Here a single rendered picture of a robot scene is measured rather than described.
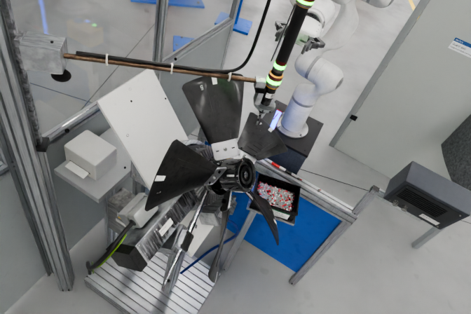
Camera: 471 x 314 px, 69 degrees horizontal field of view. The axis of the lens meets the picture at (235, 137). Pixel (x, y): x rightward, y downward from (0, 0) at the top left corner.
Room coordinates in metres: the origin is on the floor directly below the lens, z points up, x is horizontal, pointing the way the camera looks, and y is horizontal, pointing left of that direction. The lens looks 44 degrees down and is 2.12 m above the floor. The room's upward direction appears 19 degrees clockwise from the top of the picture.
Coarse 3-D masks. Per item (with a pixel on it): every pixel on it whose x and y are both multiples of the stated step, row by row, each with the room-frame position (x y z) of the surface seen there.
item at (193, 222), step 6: (204, 198) 0.69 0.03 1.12; (198, 210) 0.64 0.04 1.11; (198, 216) 0.63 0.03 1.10; (192, 222) 0.60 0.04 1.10; (186, 228) 0.58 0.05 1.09; (192, 228) 0.58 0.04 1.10; (180, 252) 0.50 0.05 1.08; (174, 258) 0.48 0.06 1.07; (174, 264) 0.46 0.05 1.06; (168, 276) 0.43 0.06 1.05; (162, 288) 0.39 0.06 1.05
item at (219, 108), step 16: (192, 80) 0.90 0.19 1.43; (208, 80) 0.92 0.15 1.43; (224, 80) 0.95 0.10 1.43; (192, 96) 0.87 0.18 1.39; (208, 96) 0.89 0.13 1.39; (224, 96) 0.92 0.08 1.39; (240, 96) 0.95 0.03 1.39; (208, 112) 0.87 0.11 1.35; (224, 112) 0.88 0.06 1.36; (240, 112) 0.91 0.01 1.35; (208, 128) 0.84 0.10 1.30; (224, 128) 0.85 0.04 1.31
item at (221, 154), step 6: (216, 144) 0.82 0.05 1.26; (222, 144) 0.83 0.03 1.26; (228, 144) 0.83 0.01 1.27; (234, 144) 0.84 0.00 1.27; (216, 150) 0.81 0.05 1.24; (222, 150) 0.82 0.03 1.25; (228, 150) 0.82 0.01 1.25; (234, 150) 0.83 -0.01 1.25; (216, 156) 0.80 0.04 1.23; (222, 156) 0.81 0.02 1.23; (228, 156) 0.81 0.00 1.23; (234, 156) 0.82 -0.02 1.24
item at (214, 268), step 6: (228, 210) 0.64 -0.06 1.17; (222, 216) 0.67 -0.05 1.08; (228, 216) 0.64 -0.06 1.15; (222, 222) 0.65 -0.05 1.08; (222, 228) 0.62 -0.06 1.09; (222, 234) 0.59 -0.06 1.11; (222, 240) 0.55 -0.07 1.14; (222, 246) 0.55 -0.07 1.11; (216, 258) 0.49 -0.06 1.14; (216, 264) 0.48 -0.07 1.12; (210, 270) 0.45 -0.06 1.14; (216, 270) 0.48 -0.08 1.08; (210, 276) 0.44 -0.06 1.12; (216, 276) 0.48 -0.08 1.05
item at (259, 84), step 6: (258, 78) 0.86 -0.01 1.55; (258, 84) 0.84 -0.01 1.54; (264, 84) 0.85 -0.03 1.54; (258, 90) 0.84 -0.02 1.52; (264, 90) 0.85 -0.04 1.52; (258, 96) 0.85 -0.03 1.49; (258, 102) 0.85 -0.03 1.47; (258, 108) 0.84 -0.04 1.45; (264, 108) 0.84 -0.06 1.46; (270, 108) 0.85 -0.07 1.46
